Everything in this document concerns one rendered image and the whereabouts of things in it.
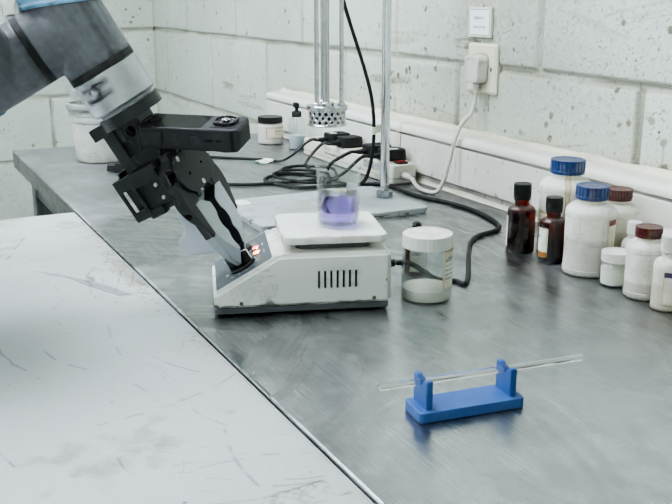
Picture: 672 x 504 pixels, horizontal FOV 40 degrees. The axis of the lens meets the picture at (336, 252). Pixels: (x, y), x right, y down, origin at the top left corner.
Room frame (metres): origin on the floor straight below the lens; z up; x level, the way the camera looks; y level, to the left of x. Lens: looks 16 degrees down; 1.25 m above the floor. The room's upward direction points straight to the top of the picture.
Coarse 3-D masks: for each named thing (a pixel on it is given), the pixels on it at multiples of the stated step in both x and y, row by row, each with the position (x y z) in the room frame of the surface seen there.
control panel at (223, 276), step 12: (252, 240) 1.09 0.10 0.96; (264, 240) 1.06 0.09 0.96; (252, 252) 1.04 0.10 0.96; (264, 252) 1.02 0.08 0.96; (216, 264) 1.07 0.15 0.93; (252, 264) 1.00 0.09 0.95; (216, 276) 1.03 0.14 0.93; (228, 276) 1.00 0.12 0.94; (240, 276) 0.98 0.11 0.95; (216, 288) 0.98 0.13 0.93
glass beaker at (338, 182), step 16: (352, 160) 1.07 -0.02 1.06; (320, 176) 1.03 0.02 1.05; (336, 176) 1.02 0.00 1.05; (352, 176) 1.03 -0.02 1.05; (320, 192) 1.03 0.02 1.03; (336, 192) 1.02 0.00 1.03; (352, 192) 1.03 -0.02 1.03; (320, 208) 1.03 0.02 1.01; (336, 208) 1.02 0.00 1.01; (352, 208) 1.03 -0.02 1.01; (320, 224) 1.03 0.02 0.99; (336, 224) 1.02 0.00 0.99; (352, 224) 1.03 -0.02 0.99
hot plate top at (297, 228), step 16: (288, 224) 1.05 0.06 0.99; (304, 224) 1.05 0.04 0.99; (368, 224) 1.05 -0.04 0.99; (288, 240) 0.99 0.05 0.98; (304, 240) 0.99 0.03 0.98; (320, 240) 0.99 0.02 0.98; (336, 240) 0.99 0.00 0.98; (352, 240) 1.00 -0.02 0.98; (368, 240) 1.00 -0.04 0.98; (384, 240) 1.01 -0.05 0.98
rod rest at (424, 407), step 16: (512, 368) 0.74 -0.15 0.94; (432, 384) 0.71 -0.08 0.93; (496, 384) 0.76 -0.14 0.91; (512, 384) 0.74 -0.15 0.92; (416, 400) 0.73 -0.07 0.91; (432, 400) 0.71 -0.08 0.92; (448, 400) 0.73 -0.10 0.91; (464, 400) 0.73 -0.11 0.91; (480, 400) 0.73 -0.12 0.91; (496, 400) 0.73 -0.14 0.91; (512, 400) 0.73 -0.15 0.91; (416, 416) 0.71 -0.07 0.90; (432, 416) 0.71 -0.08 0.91; (448, 416) 0.71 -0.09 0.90; (464, 416) 0.72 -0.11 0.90
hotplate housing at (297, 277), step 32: (288, 256) 0.99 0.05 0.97; (320, 256) 0.99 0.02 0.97; (352, 256) 0.99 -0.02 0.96; (384, 256) 1.00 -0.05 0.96; (224, 288) 0.97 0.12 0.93; (256, 288) 0.98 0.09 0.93; (288, 288) 0.98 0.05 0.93; (320, 288) 0.99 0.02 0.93; (352, 288) 0.99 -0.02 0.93; (384, 288) 1.00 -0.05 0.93
